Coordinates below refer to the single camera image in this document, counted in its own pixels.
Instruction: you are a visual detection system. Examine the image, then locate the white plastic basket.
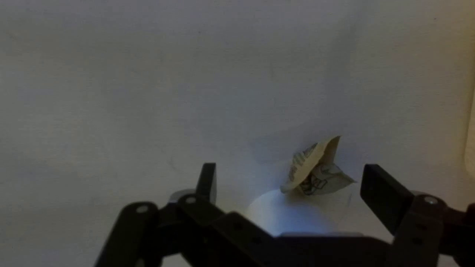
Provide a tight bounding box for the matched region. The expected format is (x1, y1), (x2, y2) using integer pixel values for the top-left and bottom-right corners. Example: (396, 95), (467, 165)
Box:
(464, 94), (475, 180)

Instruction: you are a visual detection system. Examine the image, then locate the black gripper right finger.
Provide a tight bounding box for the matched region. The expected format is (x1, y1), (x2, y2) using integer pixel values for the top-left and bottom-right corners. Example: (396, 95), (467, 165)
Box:
(361, 165), (475, 267)

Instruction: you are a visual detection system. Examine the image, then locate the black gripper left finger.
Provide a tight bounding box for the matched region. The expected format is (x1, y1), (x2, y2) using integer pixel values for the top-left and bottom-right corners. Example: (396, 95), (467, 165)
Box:
(95, 164), (313, 267)

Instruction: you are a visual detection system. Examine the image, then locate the paper bill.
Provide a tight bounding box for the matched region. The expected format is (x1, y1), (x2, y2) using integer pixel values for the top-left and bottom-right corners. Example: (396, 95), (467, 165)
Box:
(280, 135), (355, 196)

